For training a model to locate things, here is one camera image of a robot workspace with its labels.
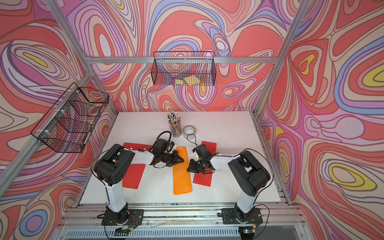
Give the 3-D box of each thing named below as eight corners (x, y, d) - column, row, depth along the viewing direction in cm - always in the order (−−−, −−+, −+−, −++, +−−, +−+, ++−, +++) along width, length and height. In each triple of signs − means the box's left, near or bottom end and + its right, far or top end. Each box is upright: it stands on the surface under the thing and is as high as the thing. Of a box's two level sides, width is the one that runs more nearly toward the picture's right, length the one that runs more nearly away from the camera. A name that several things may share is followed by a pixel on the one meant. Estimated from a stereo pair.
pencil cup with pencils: (170, 137, 107) (167, 120, 93) (171, 129, 111) (168, 112, 97) (182, 137, 107) (180, 120, 93) (182, 129, 111) (180, 112, 97)
